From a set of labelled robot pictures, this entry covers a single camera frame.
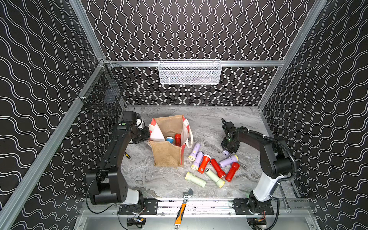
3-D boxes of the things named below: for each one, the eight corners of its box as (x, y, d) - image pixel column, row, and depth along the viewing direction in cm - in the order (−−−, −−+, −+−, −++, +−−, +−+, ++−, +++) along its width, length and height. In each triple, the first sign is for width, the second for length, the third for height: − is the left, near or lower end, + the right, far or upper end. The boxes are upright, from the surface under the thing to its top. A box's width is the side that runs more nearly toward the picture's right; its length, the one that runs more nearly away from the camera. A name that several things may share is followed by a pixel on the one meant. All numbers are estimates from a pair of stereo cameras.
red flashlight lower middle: (221, 179, 85) (222, 178, 83) (208, 162, 92) (209, 160, 90) (226, 176, 86) (226, 175, 84) (213, 159, 93) (213, 157, 91)
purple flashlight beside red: (190, 168, 89) (190, 166, 87) (199, 152, 96) (200, 150, 94) (196, 171, 88) (197, 169, 86) (205, 155, 95) (206, 153, 92)
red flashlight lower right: (224, 179, 85) (225, 177, 83) (231, 162, 92) (233, 160, 90) (231, 183, 84) (233, 182, 81) (238, 166, 91) (240, 163, 88)
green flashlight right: (203, 173, 87) (204, 171, 85) (207, 168, 89) (208, 166, 87) (220, 188, 82) (221, 187, 79) (224, 183, 83) (225, 182, 81)
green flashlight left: (184, 178, 86) (184, 176, 83) (187, 173, 88) (187, 171, 85) (203, 189, 82) (204, 187, 79) (206, 183, 84) (207, 181, 81)
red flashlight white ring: (195, 170, 88) (196, 168, 85) (204, 155, 94) (204, 153, 91) (202, 174, 87) (202, 172, 84) (210, 159, 93) (211, 156, 90)
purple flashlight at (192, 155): (188, 159, 93) (188, 157, 91) (195, 144, 100) (196, 142, 98) (194, 162, 92) (194, 160, 89) (201, 146, 99) (202, 144, 96)
